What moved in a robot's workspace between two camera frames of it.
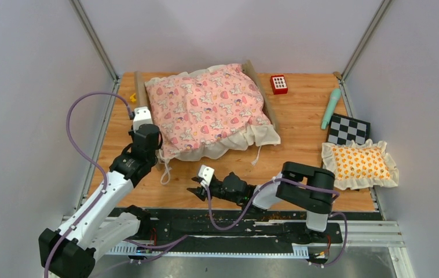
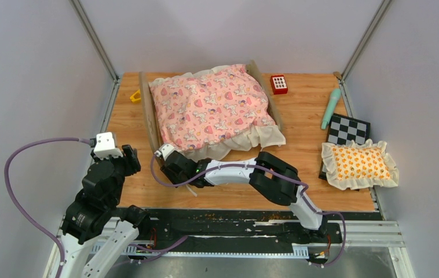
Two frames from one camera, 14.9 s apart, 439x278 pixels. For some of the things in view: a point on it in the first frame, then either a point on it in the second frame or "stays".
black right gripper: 200,191 → 171,175
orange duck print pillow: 363,164 stays
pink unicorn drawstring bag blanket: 208,113 stays
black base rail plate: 223,226 stays
